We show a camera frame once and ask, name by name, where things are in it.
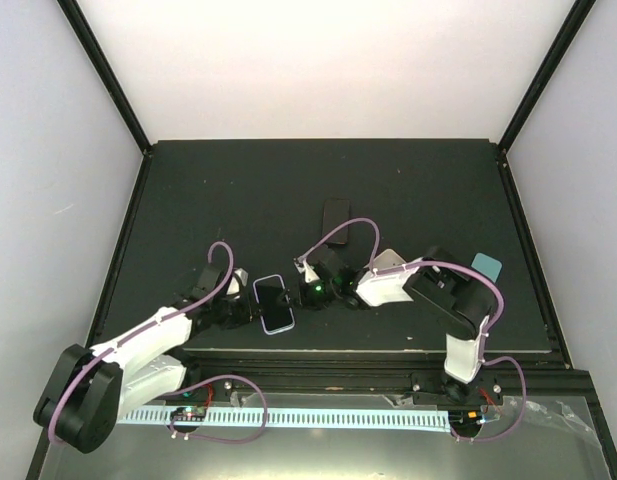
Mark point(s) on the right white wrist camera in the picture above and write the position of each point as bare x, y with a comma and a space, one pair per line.
306, 272

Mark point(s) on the teal phone case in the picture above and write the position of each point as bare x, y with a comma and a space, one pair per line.
487, 266

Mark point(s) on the left black frame post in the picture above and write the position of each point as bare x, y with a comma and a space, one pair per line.
98, 59

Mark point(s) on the lilac phone case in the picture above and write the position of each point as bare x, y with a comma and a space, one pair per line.
280, 331

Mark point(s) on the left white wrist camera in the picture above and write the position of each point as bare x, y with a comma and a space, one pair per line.
238, 282

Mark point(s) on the black frame post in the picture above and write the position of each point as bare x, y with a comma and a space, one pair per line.
98, 59
560, 45

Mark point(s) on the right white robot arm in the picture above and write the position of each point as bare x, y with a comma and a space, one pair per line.
464, 302

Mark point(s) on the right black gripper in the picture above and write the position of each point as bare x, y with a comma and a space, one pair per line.
302, 299

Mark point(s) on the red-edged black phone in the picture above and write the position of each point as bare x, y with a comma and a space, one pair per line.
336, 215

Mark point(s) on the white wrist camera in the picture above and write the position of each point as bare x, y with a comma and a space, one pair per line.
238, 282
306, 272

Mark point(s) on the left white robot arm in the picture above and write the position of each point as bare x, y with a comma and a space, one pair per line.
91, 388

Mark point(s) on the controller board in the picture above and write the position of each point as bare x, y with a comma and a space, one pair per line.
188, 414
464, 418

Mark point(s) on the white slotted cable duct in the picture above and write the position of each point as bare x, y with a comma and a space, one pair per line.
299, 418

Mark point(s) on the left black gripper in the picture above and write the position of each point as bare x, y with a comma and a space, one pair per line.
248, 315

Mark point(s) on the right controller board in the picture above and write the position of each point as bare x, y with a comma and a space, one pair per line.
464, 418

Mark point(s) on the beige phone case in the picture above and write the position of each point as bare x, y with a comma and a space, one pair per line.
388, 258

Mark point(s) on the left controller board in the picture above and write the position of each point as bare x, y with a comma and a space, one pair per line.
188, 414

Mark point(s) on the right black frame post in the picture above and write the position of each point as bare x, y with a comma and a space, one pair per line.
560, 45

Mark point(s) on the black front aluminium rail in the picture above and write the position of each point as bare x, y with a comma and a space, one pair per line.
420, 377

